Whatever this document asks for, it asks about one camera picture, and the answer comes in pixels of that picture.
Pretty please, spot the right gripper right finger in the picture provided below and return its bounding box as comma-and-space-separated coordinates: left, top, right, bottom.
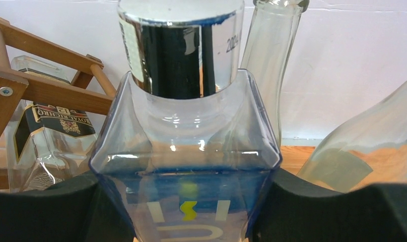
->
250, 169, 407, 241

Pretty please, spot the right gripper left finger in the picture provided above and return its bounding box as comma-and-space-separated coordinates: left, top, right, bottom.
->
0, 172, 134, 241

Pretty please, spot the clear bottle dark label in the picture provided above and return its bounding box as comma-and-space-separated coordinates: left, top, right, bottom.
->
297, 81, 407, 193
241, 0, 309, 145

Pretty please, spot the blue glass bottle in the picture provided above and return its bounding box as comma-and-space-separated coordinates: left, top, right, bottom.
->
89, 1, 281, 241

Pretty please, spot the clear bottle black cap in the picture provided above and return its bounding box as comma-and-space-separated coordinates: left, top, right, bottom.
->
5, 55, 99, 194

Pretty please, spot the brown wooden wine rack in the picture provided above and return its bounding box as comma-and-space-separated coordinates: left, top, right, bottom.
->
0, 13, 117, 191

